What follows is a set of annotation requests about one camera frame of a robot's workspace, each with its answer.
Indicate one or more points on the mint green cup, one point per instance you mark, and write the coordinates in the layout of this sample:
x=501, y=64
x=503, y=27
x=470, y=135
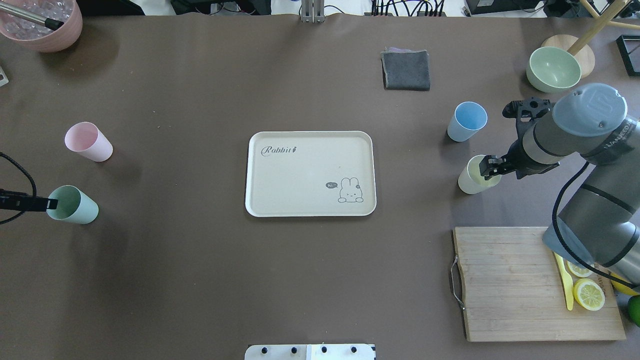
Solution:
x=73, y=206

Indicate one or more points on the lemon slice near blade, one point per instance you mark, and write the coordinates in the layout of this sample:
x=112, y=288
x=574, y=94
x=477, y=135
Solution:
x=578, y=271

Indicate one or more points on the black picture frame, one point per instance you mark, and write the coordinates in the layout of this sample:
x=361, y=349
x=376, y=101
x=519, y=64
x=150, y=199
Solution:
x=628, y=46

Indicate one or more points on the green lime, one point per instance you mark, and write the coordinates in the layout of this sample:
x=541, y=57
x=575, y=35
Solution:
x=633, y=309

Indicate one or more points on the wooden cutting board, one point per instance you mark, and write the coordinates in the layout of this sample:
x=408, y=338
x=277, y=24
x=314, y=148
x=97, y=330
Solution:
x=512, y=291

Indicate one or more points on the lemon slice near handle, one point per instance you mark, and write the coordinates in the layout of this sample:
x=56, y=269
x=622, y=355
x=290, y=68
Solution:
x=588, y=294

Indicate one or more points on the aluminium frame post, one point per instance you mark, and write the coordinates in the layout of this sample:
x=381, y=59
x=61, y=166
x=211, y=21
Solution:
x=312, y=11

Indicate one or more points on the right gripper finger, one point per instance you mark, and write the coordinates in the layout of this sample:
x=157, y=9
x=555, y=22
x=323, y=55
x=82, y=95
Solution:
x=490, y=166

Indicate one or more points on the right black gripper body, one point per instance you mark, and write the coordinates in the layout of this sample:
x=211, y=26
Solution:
x=516, y=159

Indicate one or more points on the pale yellow cup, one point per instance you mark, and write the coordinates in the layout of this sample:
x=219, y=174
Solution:
x=471, y=180

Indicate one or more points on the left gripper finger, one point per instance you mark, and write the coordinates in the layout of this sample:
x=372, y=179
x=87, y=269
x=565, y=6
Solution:
x=17, y=201

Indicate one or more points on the pink ice bowl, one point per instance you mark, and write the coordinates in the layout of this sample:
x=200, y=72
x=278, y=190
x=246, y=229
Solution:
x=42, y=39

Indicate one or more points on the whole lemon upper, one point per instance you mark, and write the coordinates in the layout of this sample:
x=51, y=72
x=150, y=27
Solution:
x=620, y=287

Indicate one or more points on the cream rabbit print tray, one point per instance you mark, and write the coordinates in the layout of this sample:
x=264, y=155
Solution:
x=310, y=174

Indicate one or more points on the green bowl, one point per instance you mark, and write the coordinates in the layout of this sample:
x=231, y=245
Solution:
x=552, y=69

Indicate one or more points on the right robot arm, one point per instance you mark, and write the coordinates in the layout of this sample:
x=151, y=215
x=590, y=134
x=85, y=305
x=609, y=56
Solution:
x=591, y=219

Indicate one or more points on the wooden cup stand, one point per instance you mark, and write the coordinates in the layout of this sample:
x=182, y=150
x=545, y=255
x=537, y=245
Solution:
x=578, y=47

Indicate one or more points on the light blue cup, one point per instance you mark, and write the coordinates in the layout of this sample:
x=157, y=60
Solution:
x=469, y=118

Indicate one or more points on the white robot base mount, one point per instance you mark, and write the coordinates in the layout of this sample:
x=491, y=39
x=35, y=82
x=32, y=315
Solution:
x=322, y=351

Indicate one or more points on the metal ice scoop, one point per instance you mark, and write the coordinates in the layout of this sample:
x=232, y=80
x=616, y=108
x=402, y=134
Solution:
x=38, y=19

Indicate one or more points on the pink cup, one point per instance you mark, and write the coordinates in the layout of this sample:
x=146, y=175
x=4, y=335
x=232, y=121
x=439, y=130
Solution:
x=87, y=140

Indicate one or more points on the grey folded cloth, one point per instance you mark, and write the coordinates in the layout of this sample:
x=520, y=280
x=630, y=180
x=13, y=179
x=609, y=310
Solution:
x=405, y=70

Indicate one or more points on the yellow plastic knife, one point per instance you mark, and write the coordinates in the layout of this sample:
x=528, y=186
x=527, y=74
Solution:
x=566, y=281

